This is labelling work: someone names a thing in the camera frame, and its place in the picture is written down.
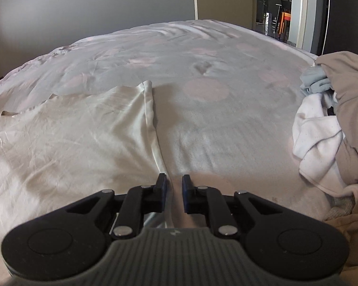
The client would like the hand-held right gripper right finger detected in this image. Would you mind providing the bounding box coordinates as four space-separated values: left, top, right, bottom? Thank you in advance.
181 174 282 239

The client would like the tan crumpled garment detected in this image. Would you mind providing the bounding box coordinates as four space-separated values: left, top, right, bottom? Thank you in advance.
315 51 358 277

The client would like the white door frame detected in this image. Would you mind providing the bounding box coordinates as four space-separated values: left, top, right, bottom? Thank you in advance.
288 0 315 51

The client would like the dark glossy panel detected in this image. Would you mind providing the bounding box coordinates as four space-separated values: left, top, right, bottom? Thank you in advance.
315 0 358 57

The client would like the grey knit garment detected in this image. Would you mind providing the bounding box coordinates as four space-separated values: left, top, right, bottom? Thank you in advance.
324 195 355 221

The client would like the orange chair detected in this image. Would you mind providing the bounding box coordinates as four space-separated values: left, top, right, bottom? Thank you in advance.
276 3 291 39

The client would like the cream silky garment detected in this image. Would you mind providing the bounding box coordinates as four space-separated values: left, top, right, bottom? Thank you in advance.
0 80 170 277

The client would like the light blue crumpled garment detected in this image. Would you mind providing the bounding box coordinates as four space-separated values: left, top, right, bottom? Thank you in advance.
300 66 336 96

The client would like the white crumpled garment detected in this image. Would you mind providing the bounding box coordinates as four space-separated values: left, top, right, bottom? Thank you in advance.
292 91 358 199

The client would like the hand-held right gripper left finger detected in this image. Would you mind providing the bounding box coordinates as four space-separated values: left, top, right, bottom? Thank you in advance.
66 173 168 239

